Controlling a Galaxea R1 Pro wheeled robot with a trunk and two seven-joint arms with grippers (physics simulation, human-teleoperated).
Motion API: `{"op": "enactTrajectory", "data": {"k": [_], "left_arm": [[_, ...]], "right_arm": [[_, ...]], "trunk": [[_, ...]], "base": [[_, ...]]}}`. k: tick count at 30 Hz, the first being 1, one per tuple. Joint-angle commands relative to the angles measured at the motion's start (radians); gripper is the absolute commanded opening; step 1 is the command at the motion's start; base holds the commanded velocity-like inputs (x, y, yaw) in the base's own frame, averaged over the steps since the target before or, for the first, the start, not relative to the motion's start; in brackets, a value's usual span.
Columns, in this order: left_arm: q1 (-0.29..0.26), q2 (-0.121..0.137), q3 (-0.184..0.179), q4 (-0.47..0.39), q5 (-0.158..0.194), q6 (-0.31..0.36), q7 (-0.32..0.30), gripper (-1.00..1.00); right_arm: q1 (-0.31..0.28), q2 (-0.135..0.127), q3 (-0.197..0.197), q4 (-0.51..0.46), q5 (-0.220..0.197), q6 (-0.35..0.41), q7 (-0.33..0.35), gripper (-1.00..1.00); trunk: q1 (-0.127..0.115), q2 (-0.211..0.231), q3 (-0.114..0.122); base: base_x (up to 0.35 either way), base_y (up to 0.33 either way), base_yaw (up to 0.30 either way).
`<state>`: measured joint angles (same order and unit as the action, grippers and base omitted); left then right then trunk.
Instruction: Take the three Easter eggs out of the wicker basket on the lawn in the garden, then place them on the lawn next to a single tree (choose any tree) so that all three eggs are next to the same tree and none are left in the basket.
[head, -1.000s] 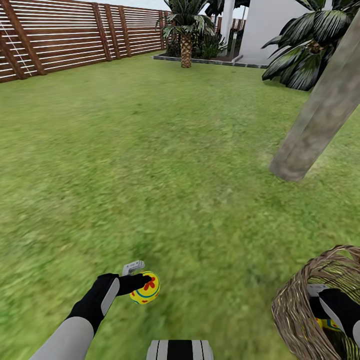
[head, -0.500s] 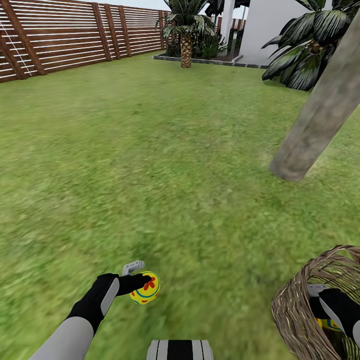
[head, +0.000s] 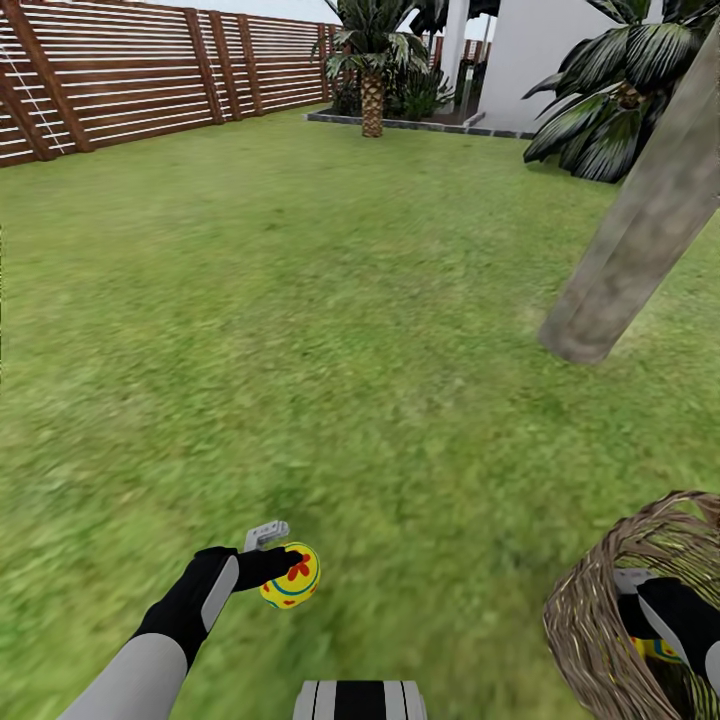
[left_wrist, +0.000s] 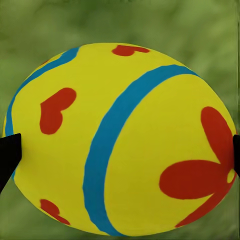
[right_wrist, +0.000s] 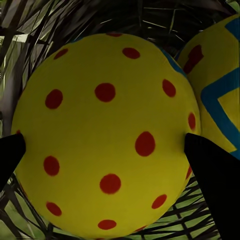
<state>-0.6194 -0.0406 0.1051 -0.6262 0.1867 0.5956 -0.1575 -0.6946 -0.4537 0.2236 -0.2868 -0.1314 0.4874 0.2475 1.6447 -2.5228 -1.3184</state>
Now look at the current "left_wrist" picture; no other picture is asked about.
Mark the easter egg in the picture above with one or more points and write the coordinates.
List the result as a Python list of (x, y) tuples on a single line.
[(121, 140)]

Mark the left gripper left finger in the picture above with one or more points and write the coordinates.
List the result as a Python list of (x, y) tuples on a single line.
[(10, 156)]

